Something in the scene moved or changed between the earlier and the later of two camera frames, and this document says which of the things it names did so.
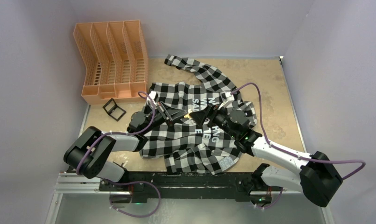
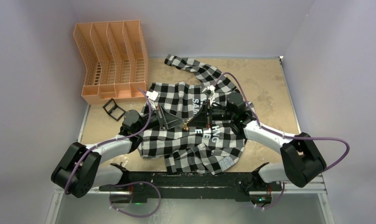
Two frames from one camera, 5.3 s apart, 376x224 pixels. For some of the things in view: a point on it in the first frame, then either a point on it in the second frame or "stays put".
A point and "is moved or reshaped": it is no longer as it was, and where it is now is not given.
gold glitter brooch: [187, 115] is moved or reshaped
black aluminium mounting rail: [181, 185] stays put
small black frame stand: [114, 110] stays put
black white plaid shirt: [186, 145] stays put
